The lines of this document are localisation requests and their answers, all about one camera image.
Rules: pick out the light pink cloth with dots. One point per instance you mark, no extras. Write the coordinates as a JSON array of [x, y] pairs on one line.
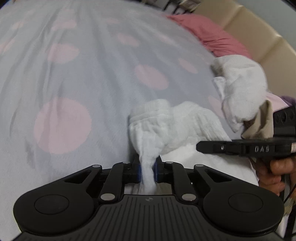
[[276, 102]]

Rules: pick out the small white folded cloth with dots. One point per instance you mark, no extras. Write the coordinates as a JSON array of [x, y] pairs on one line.
[[242, 88]]

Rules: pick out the grey pink-dotted bed cover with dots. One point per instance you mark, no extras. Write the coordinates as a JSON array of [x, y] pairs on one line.
[[81, 69]]

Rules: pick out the pink pillow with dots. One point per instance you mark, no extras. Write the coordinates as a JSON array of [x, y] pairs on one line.
[[212, 34]]

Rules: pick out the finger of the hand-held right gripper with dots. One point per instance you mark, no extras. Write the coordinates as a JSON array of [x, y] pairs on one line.
[[212, 147]]

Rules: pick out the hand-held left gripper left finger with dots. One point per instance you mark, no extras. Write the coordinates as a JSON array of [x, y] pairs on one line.
[[138, 172]]

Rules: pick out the person's right hand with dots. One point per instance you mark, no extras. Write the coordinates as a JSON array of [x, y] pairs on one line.
[[268, 176]]

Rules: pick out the beige cloth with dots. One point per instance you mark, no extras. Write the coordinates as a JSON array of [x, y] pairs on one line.
[[261, 125]]

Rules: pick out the beige padded headboard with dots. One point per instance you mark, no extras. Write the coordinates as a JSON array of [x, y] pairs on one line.
[[261, 34]]

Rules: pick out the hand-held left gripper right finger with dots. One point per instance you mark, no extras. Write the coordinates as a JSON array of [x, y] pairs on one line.
[[156, 172]]

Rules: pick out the purple cloth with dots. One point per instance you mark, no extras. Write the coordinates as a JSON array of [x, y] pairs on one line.
[[290, 100]]

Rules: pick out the white crinkled garment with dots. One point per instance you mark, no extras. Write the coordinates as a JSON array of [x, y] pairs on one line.
[[161, 125]]

